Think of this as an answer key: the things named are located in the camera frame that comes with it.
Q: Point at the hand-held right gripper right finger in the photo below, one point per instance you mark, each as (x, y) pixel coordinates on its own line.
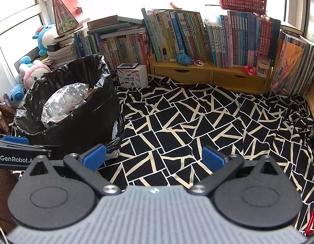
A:
(212, 157)

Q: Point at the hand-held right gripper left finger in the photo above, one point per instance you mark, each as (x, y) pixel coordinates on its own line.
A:
(94, 156)

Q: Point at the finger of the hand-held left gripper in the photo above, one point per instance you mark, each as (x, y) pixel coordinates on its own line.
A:
(14, 140)

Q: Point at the bin with black plastic bag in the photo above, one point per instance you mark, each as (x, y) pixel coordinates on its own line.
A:
(91, 111)

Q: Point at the clear crinkled plastic wrapper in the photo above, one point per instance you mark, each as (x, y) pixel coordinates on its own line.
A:
(63, 104)

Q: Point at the brown-haired doll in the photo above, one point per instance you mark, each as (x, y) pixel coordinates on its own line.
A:
(0, 117)

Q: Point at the pink ribbed suitcase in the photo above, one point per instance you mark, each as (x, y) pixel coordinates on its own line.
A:
(3, 195)

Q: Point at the blue alien plush toy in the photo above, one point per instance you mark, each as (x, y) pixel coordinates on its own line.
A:
(16, 94)

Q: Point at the pink bunny plush toy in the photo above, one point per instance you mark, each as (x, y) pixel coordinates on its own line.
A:
(35, 73)

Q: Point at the small light blue plush toy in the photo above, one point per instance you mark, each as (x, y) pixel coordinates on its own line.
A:
(26, 60)

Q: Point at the yellow wooden shelf with drawers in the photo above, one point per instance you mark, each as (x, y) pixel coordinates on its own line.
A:
(197, 73)

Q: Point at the grey gridded board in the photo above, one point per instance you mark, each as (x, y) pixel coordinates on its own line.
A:
(30, 56)

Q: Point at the white cardboard box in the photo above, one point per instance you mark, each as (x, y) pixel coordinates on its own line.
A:
(131, 77)

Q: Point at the red pink flower ornament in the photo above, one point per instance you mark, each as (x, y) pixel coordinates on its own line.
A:
(249, 70)

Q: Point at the pile of flat books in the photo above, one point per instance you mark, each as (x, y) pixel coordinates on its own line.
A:
(61, 56)

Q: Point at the small black box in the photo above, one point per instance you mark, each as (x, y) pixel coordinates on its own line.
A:
(53, 47)

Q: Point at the small clear jar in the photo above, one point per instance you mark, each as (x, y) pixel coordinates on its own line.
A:
(263, 68)

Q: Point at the blue yarn ball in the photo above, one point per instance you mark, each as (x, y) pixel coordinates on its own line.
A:
(183, 59)

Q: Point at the blue white whale plush toy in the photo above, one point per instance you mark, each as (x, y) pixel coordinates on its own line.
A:
(46, 36)

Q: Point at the white flat book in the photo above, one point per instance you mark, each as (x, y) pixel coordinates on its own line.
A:
(124, 35)

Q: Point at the teal flat book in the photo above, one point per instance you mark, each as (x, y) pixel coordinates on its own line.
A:
(113, 30)

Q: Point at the row of upright books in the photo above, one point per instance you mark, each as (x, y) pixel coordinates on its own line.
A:
(172, 30)

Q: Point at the thick grey flat book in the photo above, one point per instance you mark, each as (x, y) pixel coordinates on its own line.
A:
(102, 22)

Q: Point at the pink triangular toy house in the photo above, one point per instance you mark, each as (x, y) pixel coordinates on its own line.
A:
(64, 5)

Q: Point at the small orange object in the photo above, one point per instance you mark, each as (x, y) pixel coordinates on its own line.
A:
(175, 5)

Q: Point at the white window frame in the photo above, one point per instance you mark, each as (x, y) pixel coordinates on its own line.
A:
(45, 0)

